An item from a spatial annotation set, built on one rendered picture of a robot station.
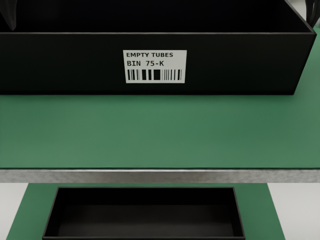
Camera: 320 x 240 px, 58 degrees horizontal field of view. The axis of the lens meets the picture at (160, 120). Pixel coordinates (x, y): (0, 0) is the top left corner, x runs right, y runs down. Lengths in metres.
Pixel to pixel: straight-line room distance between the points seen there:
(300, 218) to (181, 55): 1.24
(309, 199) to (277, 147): 1.22
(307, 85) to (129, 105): 0.32
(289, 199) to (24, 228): 1.18
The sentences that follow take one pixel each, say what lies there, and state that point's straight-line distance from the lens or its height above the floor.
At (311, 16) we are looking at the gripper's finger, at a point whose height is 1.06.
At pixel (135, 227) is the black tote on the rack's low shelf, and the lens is 1.00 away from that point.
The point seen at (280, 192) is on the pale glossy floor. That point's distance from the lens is 1.62.
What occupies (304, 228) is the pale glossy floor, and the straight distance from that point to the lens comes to 1.55.
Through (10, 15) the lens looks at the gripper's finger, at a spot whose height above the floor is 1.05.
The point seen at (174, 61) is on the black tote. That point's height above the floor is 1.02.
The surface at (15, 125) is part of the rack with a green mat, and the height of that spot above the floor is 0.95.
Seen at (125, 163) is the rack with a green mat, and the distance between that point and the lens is 0.39.
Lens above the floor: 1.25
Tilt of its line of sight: 42 degrees down
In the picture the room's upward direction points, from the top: straight up
